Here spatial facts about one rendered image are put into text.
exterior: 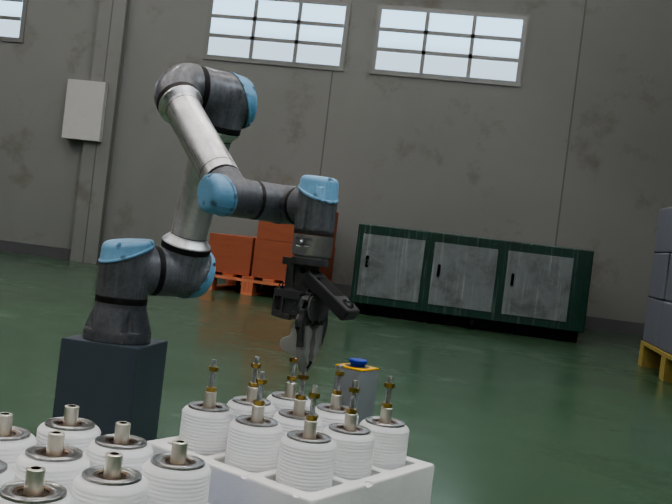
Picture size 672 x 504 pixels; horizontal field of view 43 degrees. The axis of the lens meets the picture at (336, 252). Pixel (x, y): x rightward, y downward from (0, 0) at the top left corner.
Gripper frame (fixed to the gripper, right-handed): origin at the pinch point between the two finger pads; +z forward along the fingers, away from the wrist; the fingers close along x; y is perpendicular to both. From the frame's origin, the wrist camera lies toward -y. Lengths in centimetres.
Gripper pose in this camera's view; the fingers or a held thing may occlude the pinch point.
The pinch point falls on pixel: (307, 365)
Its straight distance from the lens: 160.0
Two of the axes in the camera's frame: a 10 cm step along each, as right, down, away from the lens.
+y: -8.6, -1.1, 5.1
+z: -1.2, 9.9, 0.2
